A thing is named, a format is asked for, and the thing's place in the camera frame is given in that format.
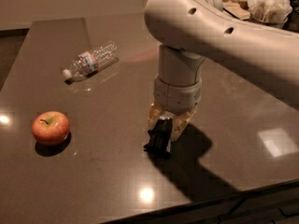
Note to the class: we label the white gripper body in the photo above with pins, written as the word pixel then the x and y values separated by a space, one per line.
pixel 175 95

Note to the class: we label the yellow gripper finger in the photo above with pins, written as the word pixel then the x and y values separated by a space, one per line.
pixel 180 122
pixel 155 111

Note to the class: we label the black rxbar chocolate bar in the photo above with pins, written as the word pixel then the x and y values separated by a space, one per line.
pixel 159 139

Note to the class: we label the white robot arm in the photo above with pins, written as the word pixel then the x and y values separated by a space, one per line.
pixel 192 30

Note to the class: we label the red apple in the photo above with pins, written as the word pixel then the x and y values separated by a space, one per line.
pixel 50 128

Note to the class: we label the clear plastic water bottle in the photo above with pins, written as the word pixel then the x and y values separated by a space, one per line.
pixel 92 61

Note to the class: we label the metal cup with packets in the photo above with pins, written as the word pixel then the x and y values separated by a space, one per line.
pixel 272 13

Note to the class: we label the black wire napkin basket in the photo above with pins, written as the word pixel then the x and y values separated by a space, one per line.
pixel 237 8

